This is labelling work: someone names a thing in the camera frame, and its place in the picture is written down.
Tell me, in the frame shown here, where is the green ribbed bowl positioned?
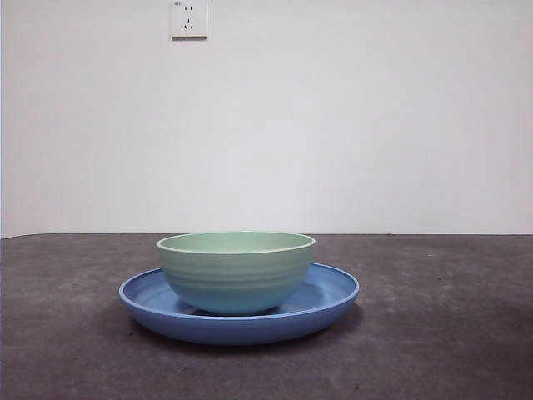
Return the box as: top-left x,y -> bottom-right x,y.
155,231 -> 316,315

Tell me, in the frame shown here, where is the blue round plate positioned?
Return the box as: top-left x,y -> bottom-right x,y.
118,261 -> 361,346

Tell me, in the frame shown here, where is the white wall socket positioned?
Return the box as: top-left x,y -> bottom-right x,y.
170,0 -> 208,41

